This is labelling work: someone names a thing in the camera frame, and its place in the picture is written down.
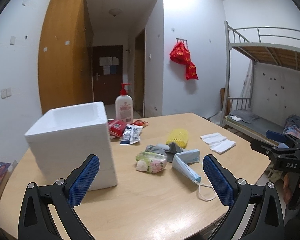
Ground white wall switch pair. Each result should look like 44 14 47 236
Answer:
0 88 12 99

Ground white tissue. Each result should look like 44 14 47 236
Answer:
200 133 236 154

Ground blue white foil packet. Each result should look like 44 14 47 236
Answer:
120 124 143 145

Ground green floral tissue pack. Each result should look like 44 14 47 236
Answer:
135 152 167 174

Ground red hanging cloth bags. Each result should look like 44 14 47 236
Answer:
170 39 198 80

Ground yellow foam fruit net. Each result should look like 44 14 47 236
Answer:
166 128 189 148

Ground grey sock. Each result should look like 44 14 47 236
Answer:
145 142 185 163

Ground blue surgical face mask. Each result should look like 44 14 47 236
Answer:
172 149 216 202

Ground small red orange snack packet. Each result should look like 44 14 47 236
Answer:
133 120 149 127

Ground person's right hand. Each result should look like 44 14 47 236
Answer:
283 173 300 204

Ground wooden wardrobe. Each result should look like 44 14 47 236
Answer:
38 0 93 113

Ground dark brown entrance door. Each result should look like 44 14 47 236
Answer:
92 46 123 105

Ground metal bunk bed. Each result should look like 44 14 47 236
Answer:
220 22 300 144

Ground white lotion pump bottle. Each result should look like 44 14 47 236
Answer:
115 83 134 124

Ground ceiling lamp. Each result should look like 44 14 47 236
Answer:
108 8 122 17

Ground white styrofoam box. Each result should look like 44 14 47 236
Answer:
24 102 118 190

